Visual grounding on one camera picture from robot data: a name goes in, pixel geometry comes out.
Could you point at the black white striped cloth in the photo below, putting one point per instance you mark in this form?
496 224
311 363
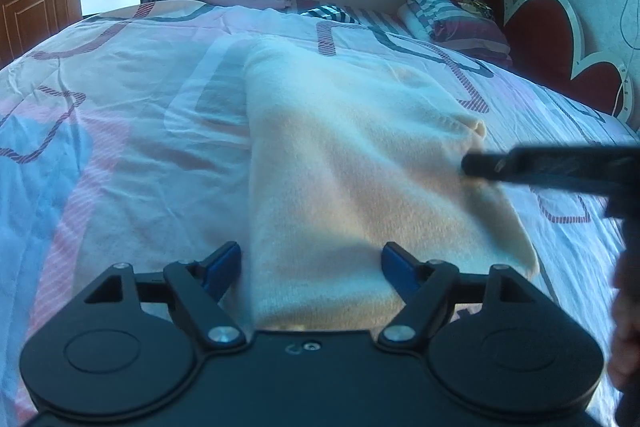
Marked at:
330 13

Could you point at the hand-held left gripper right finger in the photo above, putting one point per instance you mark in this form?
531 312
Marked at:
400 269

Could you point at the striped bed sheet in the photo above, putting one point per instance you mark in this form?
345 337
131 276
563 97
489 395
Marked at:
375 14

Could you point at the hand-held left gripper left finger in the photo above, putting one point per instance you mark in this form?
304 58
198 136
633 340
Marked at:
222 269

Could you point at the person's right hand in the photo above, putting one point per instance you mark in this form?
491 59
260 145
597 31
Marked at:
627 322

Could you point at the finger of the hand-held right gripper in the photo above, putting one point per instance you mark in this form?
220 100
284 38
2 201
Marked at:
530 169

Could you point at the red white scalloped headboard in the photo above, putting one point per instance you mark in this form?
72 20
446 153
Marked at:
540 42

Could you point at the patterned pastel bedspread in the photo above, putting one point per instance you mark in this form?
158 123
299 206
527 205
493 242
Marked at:
125 132

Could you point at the cream knit sweater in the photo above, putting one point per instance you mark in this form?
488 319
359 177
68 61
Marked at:
350 157

